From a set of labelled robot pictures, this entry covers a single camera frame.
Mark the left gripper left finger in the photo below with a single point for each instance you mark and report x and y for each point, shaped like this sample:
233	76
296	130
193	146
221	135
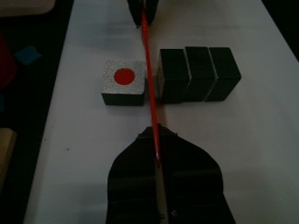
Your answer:
133	180

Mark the small light blue piece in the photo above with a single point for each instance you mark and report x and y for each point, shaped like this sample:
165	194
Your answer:
27	54

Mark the wooden box with slot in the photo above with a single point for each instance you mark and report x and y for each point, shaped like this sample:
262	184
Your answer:
7	157

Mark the red toy knife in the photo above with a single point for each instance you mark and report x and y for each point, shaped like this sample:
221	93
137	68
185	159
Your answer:
150	73

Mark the black toy sushi roll piece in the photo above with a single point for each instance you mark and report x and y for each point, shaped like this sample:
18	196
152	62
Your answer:
226	73
201	73
125	84
173	75

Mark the white cutting board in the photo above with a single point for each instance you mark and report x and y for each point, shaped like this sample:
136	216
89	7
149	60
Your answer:
253	145

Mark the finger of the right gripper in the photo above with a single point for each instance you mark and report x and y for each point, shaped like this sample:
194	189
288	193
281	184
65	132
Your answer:
136	11
153	10

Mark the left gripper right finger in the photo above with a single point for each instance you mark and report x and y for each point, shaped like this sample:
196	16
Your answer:
194	186

